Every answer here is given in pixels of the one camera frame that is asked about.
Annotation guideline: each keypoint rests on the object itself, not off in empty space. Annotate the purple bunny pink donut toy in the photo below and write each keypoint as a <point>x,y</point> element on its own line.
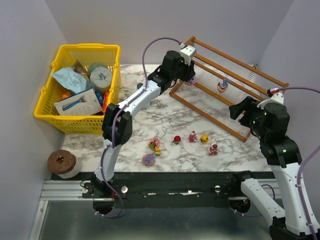
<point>149,159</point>

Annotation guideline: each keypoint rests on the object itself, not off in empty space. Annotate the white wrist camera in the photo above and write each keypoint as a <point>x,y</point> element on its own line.
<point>275,96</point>
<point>187,52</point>

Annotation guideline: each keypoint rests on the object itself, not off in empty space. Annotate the razor package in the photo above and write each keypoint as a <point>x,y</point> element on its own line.
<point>84,103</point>

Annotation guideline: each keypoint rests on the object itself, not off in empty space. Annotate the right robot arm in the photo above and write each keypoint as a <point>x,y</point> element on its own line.
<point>268,121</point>

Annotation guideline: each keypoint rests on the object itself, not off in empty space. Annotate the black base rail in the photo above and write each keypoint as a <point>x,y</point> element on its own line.
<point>152,190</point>

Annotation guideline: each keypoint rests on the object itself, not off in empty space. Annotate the wooden tiered shelf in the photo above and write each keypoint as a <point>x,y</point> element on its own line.
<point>213,65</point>

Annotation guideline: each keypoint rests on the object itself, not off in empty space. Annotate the red white figure toy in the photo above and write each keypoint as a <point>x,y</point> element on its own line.
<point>213,150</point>

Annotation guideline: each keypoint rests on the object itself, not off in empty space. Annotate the pink figure toy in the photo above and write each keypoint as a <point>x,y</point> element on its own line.
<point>192,137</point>

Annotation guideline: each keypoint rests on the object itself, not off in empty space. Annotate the orange box in basket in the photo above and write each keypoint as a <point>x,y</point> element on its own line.
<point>105,102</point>

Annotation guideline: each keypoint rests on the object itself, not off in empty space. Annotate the small yellow blue toy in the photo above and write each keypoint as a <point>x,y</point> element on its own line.
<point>158,152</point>

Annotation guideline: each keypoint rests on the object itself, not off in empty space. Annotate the purple bunny pink base toy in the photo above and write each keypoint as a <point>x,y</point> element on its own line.
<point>191,81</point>

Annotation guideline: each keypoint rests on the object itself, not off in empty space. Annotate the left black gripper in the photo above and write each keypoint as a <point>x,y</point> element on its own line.
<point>189,71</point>

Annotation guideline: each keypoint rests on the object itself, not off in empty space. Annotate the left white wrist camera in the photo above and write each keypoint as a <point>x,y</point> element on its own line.
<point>187,52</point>

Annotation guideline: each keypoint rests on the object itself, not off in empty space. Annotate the purple bunny orange cup toy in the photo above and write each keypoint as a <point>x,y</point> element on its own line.
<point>222,86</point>

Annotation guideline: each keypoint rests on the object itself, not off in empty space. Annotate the grey roll in basket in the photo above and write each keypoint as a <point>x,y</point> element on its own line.
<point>101,79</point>

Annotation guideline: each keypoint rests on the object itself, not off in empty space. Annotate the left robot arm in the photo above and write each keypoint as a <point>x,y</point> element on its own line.
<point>117,125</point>

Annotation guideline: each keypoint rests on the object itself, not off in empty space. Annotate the red cap toy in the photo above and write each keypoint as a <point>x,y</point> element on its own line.
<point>176,140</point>

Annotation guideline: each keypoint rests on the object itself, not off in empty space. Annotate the green round container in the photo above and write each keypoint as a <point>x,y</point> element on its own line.
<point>94,66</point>

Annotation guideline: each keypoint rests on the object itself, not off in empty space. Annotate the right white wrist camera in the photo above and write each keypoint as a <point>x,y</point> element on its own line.
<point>275,96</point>

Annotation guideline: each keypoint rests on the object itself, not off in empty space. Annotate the yellow plastic basket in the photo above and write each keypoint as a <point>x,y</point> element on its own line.
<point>52,92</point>

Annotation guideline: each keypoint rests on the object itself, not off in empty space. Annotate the blue pouch package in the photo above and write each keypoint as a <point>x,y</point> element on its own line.
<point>71,80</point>

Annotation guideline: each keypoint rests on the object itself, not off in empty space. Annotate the brown tape roll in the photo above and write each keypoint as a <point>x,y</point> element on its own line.
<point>64,164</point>

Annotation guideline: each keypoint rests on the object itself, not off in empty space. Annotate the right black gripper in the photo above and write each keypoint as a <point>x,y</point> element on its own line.
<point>241,113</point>

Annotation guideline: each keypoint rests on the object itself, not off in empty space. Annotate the yellow duck toy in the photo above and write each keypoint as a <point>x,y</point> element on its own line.
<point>204,139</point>

